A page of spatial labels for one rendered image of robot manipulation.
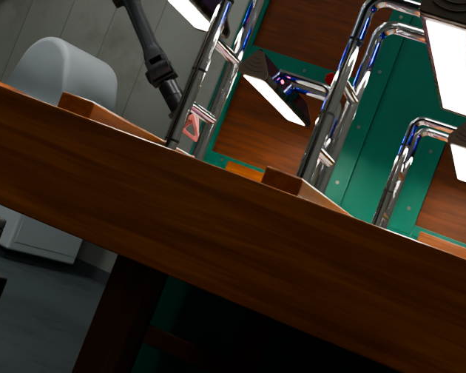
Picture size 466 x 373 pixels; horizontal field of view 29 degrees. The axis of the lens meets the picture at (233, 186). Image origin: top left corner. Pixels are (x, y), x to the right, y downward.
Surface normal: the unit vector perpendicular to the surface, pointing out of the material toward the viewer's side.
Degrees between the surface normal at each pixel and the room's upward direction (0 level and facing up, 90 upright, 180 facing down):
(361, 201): 90
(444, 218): 90
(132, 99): 90
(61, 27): 90
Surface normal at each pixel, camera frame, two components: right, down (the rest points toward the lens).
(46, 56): -0.54, -0.24
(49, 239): 0.76, 0.28
